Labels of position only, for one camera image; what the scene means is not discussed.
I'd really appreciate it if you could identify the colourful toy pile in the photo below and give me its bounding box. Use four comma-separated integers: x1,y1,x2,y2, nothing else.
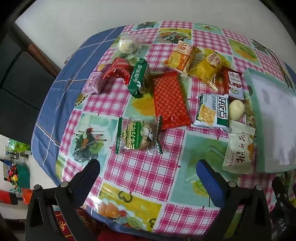
2,138,31,193

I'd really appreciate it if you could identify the red snack packet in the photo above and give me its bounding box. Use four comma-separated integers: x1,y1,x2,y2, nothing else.
102,57,134,86

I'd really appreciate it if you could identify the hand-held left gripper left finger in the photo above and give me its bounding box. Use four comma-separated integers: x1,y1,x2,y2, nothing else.
25,159,101,241

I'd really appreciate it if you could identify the brown milk biscuit packet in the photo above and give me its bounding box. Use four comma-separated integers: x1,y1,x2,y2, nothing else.
218,68,244,100

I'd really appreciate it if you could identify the round cream egg snack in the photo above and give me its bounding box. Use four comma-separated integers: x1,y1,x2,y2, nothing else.
228,100,245,121

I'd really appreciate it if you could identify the white-green cracker packet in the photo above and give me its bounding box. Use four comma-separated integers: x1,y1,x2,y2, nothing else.
191,93,232,132

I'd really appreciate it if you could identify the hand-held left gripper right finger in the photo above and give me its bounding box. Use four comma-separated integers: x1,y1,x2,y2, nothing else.
196,159,272,241

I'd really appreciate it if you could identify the black cable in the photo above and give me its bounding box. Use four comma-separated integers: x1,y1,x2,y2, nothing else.
251,39,294,91

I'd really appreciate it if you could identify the brown wooden frame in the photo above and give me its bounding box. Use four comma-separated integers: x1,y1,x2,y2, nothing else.
10,23,62,77

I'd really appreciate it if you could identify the red gold-patterned cloth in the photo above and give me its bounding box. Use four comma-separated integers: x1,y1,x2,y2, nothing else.
52,204,121,241

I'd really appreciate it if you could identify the white packet with orange print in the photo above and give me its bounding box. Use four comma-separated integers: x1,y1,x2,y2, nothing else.
221,120,257,175

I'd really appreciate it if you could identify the clear green-edged cow packet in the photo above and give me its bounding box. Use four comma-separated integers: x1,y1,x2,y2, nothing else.
115,115,164,155

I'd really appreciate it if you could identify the light green cardboard box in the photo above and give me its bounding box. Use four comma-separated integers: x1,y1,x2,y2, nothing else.
242,68,296,173

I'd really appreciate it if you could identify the blue checked cloth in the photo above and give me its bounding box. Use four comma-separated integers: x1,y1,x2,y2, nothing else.
31,25,126,186

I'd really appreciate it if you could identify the green biscuit packet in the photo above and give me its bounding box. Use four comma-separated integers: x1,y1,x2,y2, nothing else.
127,58,151,99

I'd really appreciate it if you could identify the red-orange patterned packet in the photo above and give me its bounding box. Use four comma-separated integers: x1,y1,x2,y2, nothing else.
151,71,192,130

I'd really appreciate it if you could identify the pink plaid picture tablecloth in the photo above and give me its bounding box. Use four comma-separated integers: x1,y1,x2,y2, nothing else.
55,21,296,232

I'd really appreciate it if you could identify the clear packet with white bun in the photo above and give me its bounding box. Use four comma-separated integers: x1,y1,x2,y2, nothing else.
116,32,148,61

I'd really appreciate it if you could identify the red plastic object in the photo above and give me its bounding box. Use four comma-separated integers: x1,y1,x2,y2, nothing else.
0,188,33,205

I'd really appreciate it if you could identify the yellow bread packet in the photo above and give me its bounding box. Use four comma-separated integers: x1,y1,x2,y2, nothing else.
187,50,232,84

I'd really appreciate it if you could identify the dark cabinet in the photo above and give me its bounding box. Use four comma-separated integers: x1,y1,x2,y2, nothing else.
0,30,62,142

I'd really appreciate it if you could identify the pink snack packet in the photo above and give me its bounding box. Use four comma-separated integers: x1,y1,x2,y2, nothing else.
81,64,109,95

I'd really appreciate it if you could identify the orange chip packet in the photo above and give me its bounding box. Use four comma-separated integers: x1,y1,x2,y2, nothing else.
161,40,201,75

